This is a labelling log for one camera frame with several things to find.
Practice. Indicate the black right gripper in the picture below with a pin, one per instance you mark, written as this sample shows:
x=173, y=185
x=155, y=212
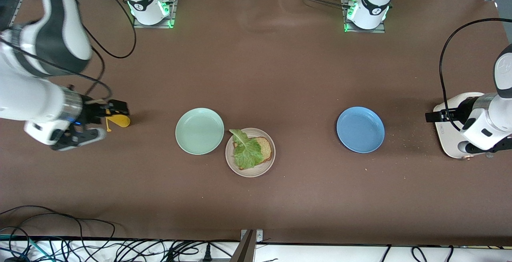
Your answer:
x=91, y=113

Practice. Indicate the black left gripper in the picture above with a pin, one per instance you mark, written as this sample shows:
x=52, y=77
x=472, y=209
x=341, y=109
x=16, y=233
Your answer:
x=462, y=111

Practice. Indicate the yellow squeeze bottle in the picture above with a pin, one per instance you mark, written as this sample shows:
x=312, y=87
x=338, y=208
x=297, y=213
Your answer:
x=122, y=121

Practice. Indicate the green lettuce leaf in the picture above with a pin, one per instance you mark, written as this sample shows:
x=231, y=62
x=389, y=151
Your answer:
x=248, y=154

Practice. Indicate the brown bread slice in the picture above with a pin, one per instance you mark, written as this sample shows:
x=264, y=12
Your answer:
x=267, y=150

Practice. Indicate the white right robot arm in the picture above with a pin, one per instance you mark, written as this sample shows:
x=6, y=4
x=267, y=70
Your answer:
x=24, y=94

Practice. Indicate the blue plate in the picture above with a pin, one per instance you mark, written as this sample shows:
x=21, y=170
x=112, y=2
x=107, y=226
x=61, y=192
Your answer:
x=360, y=130

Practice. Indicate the light green plate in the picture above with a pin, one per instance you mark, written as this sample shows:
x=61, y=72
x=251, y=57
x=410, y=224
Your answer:
x=200, y=131

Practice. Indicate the beige plate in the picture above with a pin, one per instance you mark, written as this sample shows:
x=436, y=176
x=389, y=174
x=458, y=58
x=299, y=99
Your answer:
x=256, y=173

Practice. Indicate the white toaster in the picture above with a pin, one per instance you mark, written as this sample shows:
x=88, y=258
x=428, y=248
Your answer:
x=448, y=146

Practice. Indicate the black power plug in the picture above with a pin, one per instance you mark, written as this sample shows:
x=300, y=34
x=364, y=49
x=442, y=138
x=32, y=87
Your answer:
x=206, y=254

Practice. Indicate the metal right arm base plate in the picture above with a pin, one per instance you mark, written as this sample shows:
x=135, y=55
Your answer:
x=140, y=24

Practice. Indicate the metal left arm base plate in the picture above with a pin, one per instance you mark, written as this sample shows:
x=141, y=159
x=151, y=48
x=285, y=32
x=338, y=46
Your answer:
x=380, y=30

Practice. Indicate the metal camera mount bar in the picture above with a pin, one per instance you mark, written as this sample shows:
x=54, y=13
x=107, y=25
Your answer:
x=250, y=242

